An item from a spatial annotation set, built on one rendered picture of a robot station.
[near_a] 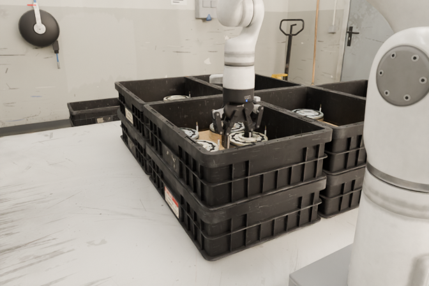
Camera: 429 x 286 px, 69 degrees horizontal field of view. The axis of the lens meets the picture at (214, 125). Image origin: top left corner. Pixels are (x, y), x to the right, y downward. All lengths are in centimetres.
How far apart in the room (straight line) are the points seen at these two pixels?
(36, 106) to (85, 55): 77
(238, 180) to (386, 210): 28
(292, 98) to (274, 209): 53
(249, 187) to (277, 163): 7
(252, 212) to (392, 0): 43
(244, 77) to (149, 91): 64
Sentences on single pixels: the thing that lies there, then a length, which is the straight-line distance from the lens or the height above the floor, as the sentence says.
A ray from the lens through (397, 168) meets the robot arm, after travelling 38.
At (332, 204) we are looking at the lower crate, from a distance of 80.
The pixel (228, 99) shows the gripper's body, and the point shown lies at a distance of 73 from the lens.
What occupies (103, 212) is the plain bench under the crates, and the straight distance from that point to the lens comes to 84.
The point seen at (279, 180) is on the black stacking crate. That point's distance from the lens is 65.
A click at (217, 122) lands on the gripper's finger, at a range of 74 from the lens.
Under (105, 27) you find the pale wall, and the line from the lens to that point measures 395.
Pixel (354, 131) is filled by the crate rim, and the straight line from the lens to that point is 74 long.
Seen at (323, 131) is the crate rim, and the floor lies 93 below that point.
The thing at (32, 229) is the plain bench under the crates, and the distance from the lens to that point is 84.
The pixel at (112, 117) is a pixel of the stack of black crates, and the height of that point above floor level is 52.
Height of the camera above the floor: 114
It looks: 18 degrees down
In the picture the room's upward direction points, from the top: straight up
